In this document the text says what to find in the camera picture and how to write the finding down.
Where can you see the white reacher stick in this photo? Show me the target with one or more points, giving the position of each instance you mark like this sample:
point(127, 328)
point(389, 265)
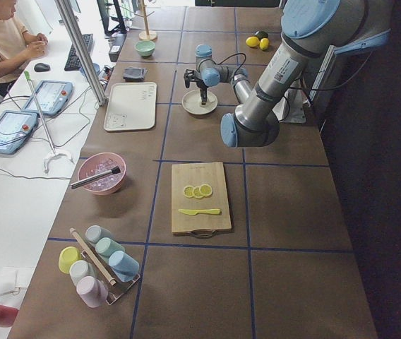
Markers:
point(54, 152)

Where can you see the lemon slice middle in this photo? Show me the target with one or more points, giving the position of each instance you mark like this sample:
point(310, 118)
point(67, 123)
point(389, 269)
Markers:
point(197, 193)

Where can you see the yellow plastic knife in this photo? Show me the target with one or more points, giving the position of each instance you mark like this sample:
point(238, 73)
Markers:
point(193, 212)

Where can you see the lemon slice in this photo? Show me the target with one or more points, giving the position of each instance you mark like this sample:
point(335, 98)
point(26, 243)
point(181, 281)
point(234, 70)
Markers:
point(188, 191)
point(197, 193)
point(206, 190)

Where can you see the lemon slice bottom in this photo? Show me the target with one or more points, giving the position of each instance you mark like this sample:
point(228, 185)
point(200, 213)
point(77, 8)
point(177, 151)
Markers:
point(206, 190)

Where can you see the wooden mug stand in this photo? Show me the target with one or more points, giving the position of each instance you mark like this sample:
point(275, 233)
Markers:
point(147, 33)

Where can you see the grey folded cloth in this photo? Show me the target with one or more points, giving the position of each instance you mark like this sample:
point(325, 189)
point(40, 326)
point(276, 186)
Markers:
point(134, 74)

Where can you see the person in beige shirt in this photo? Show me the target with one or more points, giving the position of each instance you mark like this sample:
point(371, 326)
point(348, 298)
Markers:
point(17, 46)

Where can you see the blue bowl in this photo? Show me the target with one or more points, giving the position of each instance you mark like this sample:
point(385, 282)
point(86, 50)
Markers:
point(96, 69)

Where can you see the yellow lemon upper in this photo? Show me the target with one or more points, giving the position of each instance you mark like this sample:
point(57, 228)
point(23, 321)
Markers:
point(252, 42)

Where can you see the cup rack with cups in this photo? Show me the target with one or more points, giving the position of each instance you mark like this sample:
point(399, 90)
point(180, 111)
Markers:
point(99, 267)

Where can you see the yellow lemon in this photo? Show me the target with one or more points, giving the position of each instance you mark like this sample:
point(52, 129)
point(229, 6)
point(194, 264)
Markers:
point(264, 44)
point(252, 42)

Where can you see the pink bowl with ice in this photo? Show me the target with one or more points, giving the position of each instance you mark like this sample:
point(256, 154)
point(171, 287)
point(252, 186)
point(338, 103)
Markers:
point(101, 162)

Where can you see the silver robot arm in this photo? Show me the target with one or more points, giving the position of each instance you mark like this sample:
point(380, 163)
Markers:
point(309, 28)

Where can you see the aluminium frame post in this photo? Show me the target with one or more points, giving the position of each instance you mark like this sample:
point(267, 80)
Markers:
point(74, 33)

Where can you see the far teach pendant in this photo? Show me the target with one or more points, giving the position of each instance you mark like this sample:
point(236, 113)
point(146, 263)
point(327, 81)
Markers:
point(53, 96)

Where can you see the black phone stand box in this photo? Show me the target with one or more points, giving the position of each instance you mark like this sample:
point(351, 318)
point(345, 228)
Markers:
point(116, 43)

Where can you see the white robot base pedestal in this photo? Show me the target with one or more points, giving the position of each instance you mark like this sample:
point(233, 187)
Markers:
point(290, 108)

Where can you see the bamboo cutting board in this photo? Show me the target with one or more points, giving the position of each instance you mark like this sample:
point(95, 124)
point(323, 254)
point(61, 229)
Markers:
point(199, 199)

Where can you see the white bear tray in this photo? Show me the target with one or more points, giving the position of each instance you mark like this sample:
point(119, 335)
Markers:
point(131, 107)

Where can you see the near teach pendant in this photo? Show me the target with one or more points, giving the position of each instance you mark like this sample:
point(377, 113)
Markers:
point(15, 130)

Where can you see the yellow lemon lower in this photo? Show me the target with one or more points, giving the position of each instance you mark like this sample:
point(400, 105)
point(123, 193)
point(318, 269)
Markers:
point(264, 44)

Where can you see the lemon slice top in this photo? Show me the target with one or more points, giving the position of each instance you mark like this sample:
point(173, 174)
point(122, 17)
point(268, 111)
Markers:
point(188, 191)

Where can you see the mint green bowl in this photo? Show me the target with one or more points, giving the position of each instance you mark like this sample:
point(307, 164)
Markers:
point(145, 48)

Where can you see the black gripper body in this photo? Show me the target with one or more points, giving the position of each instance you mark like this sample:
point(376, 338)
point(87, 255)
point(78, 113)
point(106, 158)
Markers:
point(202, 87)

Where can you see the steel muddler black tip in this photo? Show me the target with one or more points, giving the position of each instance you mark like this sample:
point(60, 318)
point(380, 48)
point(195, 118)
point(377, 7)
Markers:
point(95, 177)

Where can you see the black computer mouse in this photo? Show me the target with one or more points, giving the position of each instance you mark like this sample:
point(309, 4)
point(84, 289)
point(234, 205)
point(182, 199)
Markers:
point(42, 67)

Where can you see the cream round plate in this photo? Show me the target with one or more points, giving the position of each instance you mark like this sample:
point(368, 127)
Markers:
point(192, 103)

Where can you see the teach pendant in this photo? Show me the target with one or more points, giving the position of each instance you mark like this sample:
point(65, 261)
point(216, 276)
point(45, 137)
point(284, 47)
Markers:
point(15, 130)
point(53, 96)

